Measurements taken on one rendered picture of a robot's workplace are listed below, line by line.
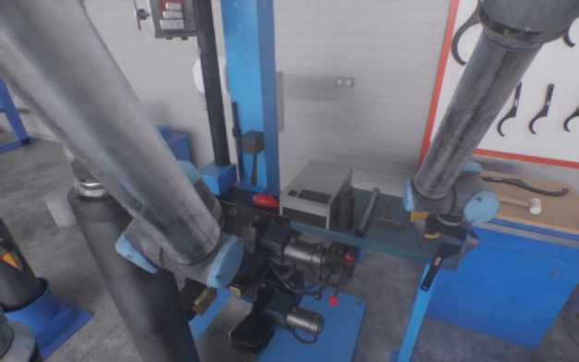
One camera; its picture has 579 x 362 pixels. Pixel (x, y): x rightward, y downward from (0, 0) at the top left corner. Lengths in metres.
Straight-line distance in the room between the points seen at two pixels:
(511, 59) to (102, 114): 0.52
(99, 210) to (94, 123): 0.64
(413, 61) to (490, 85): 2.29
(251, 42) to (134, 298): 1.10
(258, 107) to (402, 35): 1.68
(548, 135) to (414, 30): 1.35
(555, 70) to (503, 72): 2.38
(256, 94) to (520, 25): 1.14
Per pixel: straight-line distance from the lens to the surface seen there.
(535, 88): 2.94
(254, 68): 1.44
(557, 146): 3.12
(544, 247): 2.12
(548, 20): 0.52
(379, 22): 2.86
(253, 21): 1.42
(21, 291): 2.50
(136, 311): 1.19
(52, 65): 0.30
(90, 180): 0.96
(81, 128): 0.32
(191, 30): 0.93
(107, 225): 0.96
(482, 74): 0.57
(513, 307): 2.41
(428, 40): 2.83
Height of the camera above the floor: 1.89
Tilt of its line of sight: 29 degrees down
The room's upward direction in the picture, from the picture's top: 1 degrees counter-clockwise
